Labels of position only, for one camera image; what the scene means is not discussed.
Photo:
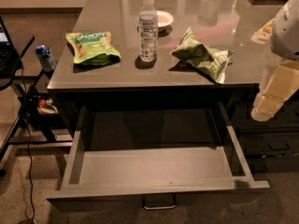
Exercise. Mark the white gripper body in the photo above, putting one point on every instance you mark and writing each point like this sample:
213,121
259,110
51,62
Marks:
286,34

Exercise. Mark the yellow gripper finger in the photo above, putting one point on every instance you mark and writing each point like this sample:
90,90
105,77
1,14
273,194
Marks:
265,108

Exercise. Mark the clear plastic water bottle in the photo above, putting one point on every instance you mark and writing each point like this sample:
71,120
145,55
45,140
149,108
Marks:
148,31

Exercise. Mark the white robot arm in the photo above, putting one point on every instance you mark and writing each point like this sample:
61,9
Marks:
284,40

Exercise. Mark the lower right drawer unit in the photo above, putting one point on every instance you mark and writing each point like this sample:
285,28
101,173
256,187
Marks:
273,145

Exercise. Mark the open grey top drawer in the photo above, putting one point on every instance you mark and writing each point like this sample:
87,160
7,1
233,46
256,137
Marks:
118,157

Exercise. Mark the crumpled green chip bag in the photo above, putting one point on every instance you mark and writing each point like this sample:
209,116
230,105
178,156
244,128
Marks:
211,62

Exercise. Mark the white paper bowl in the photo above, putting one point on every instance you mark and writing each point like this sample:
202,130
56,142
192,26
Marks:
164,19

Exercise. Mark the dark grey desk cabinet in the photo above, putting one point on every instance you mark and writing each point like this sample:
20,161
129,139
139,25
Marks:
221,24

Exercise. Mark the green snack bag flat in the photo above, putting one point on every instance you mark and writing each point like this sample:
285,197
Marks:
92,48

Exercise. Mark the small items on shelf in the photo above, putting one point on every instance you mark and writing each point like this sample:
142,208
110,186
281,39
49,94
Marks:
47,107

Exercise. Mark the blue soda can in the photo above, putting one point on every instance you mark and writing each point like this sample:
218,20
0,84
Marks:
44,55

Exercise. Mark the black side stand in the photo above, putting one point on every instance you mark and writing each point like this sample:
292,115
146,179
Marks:
29,89

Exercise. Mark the black laptop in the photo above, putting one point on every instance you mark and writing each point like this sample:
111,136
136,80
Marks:
9,58

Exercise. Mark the metal drawer handle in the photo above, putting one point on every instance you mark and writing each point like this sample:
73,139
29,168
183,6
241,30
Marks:
157,202

